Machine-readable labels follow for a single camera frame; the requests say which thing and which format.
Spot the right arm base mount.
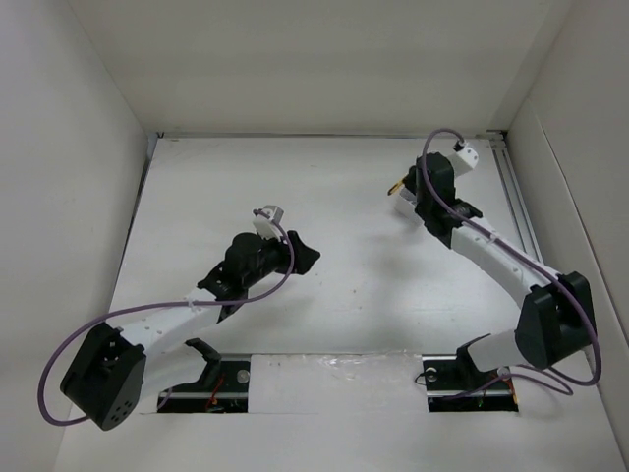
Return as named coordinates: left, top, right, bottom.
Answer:
left=415, top=342, right=519, bottom=413

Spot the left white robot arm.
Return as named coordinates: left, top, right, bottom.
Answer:
left=60, top=230, right=320, bottom=431

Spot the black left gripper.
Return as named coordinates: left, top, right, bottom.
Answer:
left=243, top=228, right=317, bottom=289

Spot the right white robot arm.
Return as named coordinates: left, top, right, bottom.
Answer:
left=399, top=147, right=601, bottom=388

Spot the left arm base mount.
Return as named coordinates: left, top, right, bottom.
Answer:
left=156, top=338, right=252, bottom=414

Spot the white divided container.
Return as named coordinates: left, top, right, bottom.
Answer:
left=391, top=187, right=431, bottom=226

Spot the yellow utility knife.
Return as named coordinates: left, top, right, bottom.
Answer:
left=387, top=180, right=404, bottom=196

